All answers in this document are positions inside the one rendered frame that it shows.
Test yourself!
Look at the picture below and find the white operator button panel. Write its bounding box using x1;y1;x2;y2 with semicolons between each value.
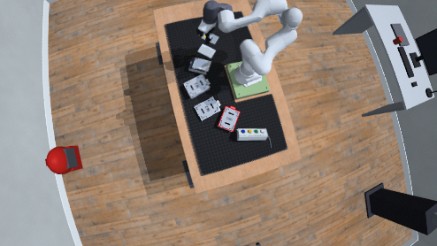
237;128;270;141

